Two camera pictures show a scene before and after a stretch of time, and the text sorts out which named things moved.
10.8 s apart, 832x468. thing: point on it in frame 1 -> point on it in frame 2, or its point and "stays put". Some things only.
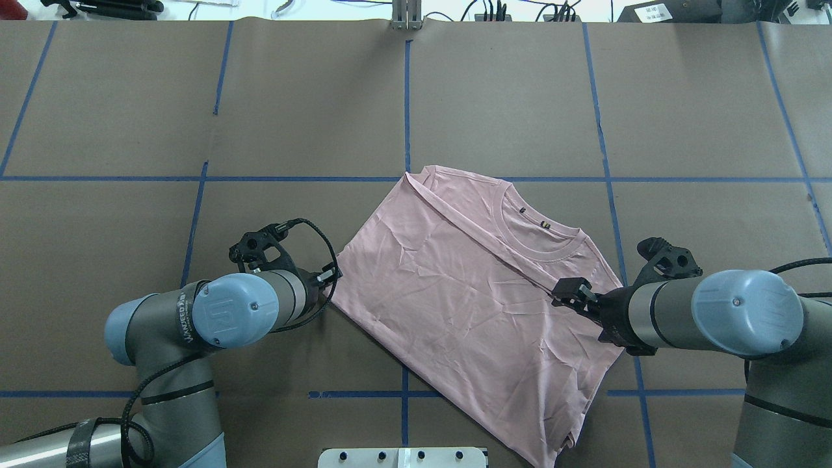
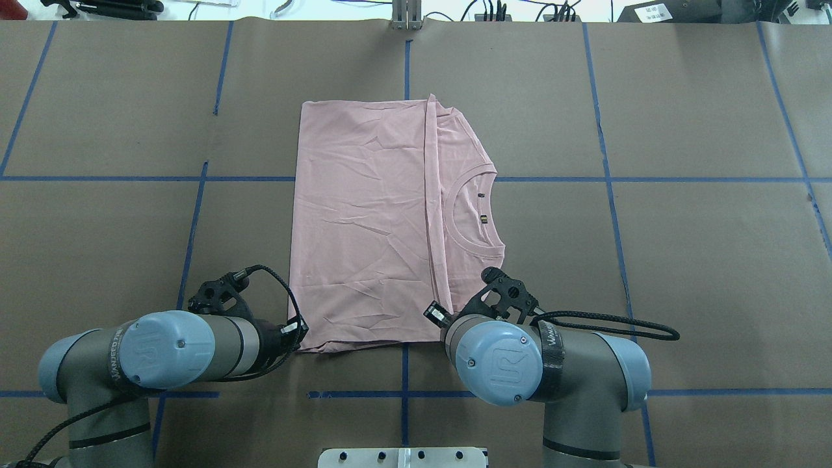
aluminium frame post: [406, 15] stays put
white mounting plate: [404, 457] stays put
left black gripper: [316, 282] -> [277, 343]
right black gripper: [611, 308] -> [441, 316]
